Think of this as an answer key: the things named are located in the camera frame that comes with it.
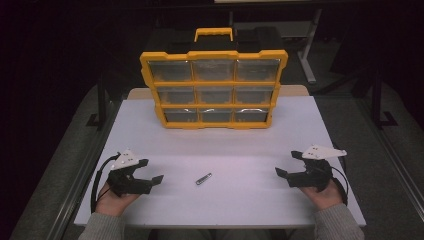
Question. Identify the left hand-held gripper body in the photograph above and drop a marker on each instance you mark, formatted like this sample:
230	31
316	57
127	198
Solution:
125	181

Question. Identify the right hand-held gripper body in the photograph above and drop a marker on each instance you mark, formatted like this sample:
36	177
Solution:
316	173

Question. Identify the small metal screw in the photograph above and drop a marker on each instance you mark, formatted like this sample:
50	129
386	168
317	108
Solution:
203	179

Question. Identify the yellow organizer cabinet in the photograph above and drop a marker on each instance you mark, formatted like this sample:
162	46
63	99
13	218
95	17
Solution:
213	126

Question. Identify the clear plastic drawer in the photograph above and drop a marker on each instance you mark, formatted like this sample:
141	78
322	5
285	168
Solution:
216	116

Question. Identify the person's left hand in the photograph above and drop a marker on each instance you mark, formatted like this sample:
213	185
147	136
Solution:
111	203

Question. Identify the person's right hand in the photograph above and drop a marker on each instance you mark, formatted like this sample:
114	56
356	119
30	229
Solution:
325	200

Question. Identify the black metal stand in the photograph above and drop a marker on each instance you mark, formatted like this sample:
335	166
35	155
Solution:
101	106
377	100

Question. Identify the white desk with metal leg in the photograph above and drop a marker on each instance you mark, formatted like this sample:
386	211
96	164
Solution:
308	63

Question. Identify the grid of clear drawers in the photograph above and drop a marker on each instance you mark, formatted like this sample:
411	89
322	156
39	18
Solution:
170	70

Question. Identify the metal frame rail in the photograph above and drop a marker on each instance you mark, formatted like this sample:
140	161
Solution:
75	186
396	173

